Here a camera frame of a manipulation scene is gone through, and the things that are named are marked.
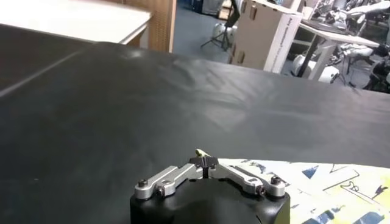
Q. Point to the yellow-green t-shirt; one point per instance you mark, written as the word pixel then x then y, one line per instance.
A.
pixel 320 188

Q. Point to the black table cover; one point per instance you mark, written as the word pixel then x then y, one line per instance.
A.
pixel 152 106
pixel 24 54

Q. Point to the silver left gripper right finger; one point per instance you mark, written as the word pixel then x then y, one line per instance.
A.
pixel 243 179

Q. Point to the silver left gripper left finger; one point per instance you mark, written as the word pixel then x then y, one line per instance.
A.
pixel 170 179

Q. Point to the white rectangular table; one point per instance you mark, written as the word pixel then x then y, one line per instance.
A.
pixel 76 18

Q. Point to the white standing desk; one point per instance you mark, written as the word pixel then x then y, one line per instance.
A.
pixel 335 37

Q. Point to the tall white cardboard box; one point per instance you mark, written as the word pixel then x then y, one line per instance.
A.
pixel 259 36

